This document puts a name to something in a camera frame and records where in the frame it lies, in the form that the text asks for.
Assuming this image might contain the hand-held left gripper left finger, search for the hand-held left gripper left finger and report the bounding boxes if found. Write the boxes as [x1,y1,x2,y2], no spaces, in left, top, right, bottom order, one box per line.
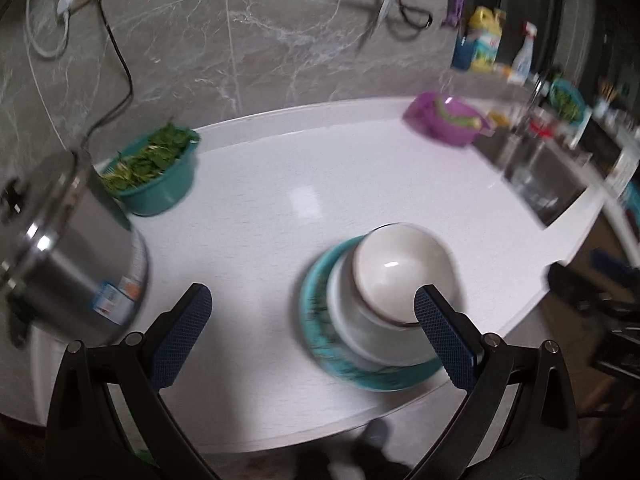
[45,282,221,480]

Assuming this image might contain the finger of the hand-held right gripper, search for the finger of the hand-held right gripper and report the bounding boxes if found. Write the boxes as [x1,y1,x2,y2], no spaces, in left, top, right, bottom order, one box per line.
[547,262,616,311]
[590,250,640,286]

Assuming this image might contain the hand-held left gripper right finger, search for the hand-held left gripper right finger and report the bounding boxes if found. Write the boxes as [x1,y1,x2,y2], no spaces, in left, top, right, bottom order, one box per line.
[400,284,583,480]

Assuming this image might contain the dark-rimmed patterned bowl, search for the dark-rimmed patterned bowl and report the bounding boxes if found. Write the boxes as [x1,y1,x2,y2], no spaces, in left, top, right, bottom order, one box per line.
[351,222,458,330]

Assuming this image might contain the large white bowl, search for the large white bowl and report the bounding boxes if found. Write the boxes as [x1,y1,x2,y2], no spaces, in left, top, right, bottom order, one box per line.
[327,245,443,368]

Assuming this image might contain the large teal floral plate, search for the large teal floral plate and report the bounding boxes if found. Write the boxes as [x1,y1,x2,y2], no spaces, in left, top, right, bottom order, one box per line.
[300,235,446,392]

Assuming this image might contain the clear glass bowl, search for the clear glass bowl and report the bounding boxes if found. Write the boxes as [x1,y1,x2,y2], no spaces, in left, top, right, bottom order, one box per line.
[512,170,558,211]

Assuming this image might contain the stainless steel sink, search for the stainless steel sink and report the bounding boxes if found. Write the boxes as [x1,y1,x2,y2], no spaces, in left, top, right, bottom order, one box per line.
[475,127,588,228]

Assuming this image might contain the stainless steel rice cooker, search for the stainless steel rice cooker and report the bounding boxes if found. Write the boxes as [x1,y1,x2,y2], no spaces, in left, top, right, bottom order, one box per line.
[0,149,150,348]

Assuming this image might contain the teal plastic basin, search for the teal plastic basin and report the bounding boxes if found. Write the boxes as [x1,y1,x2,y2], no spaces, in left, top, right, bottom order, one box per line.
[100,127,201,217]

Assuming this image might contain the chopstick holder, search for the chopstick holder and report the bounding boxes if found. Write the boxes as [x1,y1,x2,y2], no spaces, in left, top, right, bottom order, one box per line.
[595,82,618,116]

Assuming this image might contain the teal colander with greens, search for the teal colander with greens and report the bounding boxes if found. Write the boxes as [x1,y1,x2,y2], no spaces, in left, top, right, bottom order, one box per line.
[549,79,586,126]

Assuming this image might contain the metal faucet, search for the metal faucet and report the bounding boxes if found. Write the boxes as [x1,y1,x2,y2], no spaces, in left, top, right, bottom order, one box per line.
[510,72,548,136]

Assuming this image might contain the leafy green vegetables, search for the leafy green vegetables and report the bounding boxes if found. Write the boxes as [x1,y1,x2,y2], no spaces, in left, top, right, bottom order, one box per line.
[100,124,198,193]

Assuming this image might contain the pale green vegetable stem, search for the pale green vegetable stem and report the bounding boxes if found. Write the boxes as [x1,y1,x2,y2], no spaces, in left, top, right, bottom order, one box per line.
[434,97,483,130]

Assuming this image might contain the purple plastic basin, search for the purple plastic basin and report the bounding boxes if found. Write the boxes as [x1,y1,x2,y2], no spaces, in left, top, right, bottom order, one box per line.
[403,91,493,147]

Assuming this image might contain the white spray bottle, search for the white spray bottle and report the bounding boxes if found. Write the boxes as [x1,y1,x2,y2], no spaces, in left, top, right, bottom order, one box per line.
[511,22,538,83]

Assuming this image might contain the yellow detergent bottle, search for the yellow detergent bottle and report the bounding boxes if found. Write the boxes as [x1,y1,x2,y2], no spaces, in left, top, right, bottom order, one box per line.
[467,6,505,73]

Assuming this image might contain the blue cup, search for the blue cup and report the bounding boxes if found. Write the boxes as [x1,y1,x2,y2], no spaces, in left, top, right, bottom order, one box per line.
[451,30,473,71]

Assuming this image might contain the purple kitchen tool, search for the purple kitchen tool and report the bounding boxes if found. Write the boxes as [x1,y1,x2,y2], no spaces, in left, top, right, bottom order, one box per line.
[442,0,468,28]

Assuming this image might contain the black power cable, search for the black power cable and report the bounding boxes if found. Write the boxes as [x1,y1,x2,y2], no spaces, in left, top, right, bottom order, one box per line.
[82,0,133,151]

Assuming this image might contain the white power cable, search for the white power cable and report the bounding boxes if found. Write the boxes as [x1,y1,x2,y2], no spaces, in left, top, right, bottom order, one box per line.
[25,0,71,61]

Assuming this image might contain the black-handled kitchen scissors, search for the black-handled kitchen scissors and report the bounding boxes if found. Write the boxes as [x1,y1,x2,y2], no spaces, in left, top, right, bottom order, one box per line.
[350,0,433,51]

